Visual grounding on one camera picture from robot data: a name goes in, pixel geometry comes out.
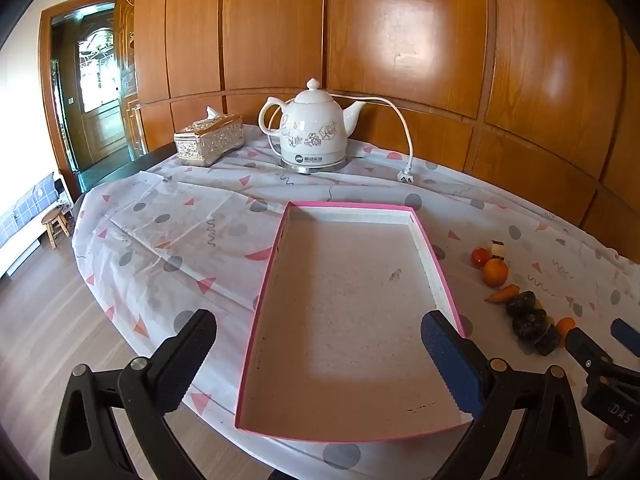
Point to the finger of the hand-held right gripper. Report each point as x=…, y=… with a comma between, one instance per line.
x=582, y=346
x=626, y=332

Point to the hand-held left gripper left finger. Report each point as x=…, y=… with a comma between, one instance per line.
x=185, y=360

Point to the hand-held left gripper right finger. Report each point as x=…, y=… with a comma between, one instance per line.
x=450, y=360

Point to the small orange toy piece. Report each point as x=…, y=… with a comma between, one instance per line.
x=564, y=326

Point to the small orange carrot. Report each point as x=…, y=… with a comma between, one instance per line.
x=502, y=294

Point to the round orange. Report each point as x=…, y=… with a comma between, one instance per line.
x=495, y=273

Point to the red toy tomato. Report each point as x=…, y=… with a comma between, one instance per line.
x=480, y=257

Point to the pink cardboard tray box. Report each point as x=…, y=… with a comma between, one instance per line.
x=340, y=310

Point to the dark brown toy fruit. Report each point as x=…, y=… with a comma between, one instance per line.
x=530, y=325

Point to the toy eggplant slice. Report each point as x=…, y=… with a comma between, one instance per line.
x=496, y=248

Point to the white patterned tablecloth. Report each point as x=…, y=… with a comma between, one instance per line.
x=200, y=230

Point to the small wooden stool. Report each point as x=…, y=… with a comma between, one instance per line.
x=56, y=220

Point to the silver ornate tissue box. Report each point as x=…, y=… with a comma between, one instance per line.
x=210, y=142

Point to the blue checked sofa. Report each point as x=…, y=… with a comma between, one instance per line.
x=20, y=215

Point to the silver kettle base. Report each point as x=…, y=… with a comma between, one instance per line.
x=312, y=167

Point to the white floral ceramic kettle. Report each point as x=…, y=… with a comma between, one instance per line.
x=312, y=125

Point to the wooden glass door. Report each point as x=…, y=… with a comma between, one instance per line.
x=102, y=105

